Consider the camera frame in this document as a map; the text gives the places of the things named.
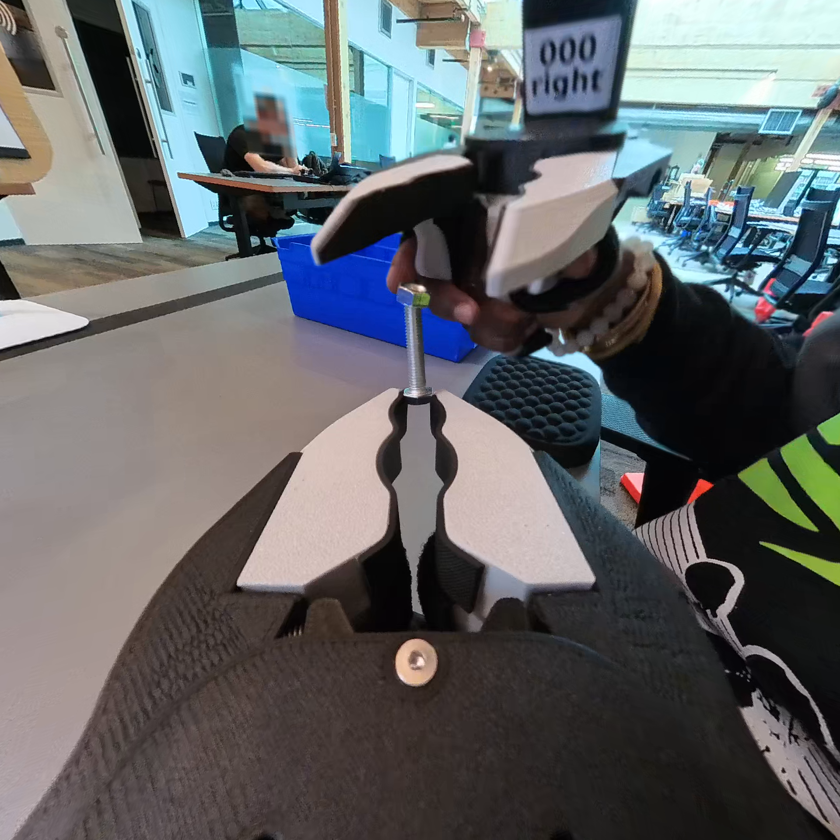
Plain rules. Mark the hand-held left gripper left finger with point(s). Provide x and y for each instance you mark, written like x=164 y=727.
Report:
x=322 y=519

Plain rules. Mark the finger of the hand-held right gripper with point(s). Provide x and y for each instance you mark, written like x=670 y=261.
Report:
x=394 y=204
x=545 y=236

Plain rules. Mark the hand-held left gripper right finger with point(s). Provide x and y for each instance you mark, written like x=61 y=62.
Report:
x=512 y=519

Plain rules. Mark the small silver hex nut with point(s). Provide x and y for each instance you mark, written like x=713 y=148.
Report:
x=415 y=297

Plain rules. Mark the blue plastic bin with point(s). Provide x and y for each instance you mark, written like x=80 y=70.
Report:
x=341 y=295

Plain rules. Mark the long thin silver bolt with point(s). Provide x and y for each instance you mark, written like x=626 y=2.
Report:
x=415 y=348

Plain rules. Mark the person's right forearm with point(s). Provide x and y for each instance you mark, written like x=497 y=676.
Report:
x=709 y=381

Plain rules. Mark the black round cushion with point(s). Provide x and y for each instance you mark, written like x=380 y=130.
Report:
x=538 y=407

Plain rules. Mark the small red object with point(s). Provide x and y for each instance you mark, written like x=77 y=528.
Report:
x=637 y=488

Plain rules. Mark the wooden office desk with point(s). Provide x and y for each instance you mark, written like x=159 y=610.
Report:
x=263 y=184

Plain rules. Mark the wooden pillar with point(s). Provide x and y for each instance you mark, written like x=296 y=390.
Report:
x=339 y=72

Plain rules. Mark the black printed shirt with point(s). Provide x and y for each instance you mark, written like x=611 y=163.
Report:
x=775 y=578

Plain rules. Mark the instruction sign board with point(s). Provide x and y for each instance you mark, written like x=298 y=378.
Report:
x=20 y=125

